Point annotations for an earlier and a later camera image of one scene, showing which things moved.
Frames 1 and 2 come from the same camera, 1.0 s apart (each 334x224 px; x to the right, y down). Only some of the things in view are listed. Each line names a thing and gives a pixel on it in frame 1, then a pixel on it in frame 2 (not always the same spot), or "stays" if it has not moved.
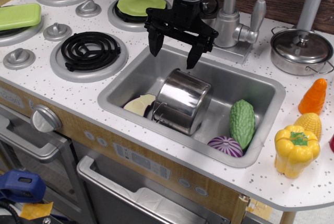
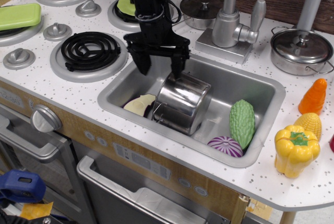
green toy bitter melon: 242,121 stays
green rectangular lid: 19,16 stays
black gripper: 185,19 -> 155,31
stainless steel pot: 182,102 stays
